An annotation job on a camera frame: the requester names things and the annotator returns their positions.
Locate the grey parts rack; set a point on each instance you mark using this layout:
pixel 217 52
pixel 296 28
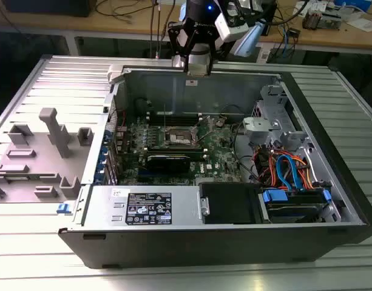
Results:
pixel 28 169

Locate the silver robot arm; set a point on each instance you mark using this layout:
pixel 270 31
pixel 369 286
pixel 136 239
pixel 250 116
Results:
pixel 198 50

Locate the black drive bay cover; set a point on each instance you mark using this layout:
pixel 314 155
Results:
pixel 228 203

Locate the silver metal bracket box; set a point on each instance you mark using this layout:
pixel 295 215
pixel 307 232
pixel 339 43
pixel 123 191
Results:
pixel 255 125

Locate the white case wall sticker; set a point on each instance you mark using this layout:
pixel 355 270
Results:
pixel 190 82

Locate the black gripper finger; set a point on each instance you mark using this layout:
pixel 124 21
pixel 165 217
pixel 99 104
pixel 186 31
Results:
pixel 214 45
pixel 172 36

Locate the hard disk blue carrier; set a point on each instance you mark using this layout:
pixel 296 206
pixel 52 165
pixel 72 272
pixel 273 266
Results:
pixel 295 209

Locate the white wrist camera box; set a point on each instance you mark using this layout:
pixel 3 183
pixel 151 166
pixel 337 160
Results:
pixel 228 28

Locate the brown finned heatsink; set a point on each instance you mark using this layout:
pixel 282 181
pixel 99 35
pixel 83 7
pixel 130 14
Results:
pixel 311 19

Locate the silver perforated drive cage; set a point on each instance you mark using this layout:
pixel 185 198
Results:
pixel 276 127

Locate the silver green CPU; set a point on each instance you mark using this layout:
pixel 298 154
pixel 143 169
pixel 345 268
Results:
pixel 198 73

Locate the silver power supply box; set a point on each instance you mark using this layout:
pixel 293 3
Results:
pixel 106 206

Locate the black graphics card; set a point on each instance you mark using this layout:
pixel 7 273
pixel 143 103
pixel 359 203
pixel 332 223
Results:
pixel 167 163

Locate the black computer box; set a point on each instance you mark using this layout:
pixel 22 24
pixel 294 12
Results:
pixel 49 7

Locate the wooden workbench desk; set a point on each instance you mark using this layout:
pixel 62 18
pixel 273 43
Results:
pixel 82 24
pixel 325 38

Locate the metal CPU socket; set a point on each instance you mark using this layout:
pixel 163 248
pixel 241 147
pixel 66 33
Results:
pixel 179 138

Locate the round coin cell battery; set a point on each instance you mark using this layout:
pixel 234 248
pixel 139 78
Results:
pixel 220 122

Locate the green motherboard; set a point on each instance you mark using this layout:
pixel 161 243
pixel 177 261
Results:
pixel 216 145

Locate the black silver PC case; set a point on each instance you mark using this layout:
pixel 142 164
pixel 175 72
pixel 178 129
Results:
pixel 204 248

